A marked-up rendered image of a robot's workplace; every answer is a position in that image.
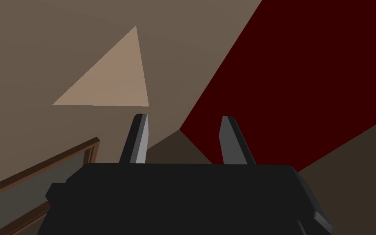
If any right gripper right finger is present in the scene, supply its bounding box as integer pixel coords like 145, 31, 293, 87
219, 115, 257, 165

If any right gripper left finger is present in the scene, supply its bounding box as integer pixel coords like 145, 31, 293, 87
119, 113, 150, 164

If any brown framed picture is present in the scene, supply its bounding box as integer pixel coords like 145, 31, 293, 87
0, 137, 100, 235

